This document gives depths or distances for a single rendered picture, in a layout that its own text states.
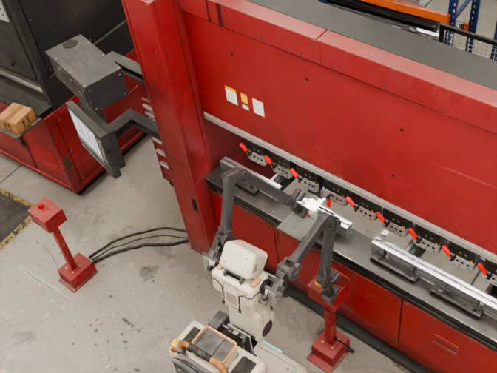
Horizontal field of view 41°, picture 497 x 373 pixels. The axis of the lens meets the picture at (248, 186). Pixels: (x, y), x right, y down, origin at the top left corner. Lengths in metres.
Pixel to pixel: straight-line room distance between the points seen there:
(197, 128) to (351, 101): 1.34
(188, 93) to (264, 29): 0.90
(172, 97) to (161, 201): 1.86
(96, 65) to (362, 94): 1.57
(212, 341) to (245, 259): 0.56
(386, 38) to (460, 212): 0.92
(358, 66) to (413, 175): 0.64
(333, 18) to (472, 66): 0.73
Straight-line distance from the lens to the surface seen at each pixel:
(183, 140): 4.33
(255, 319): 3.88
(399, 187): 3.57
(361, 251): 4.15
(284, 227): 4.12
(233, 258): 3.57
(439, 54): 3.17
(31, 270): 5.71
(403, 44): 3.23
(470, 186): 3.30
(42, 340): 5.28
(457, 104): 3.01
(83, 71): 4.00
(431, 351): 4.34
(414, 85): 3.07
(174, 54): 4.00
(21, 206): 6.22
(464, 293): 3.92
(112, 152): 4.16
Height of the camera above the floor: 4.16
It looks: 46 degrees down
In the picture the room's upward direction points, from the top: 9 degrees counter-clockwise
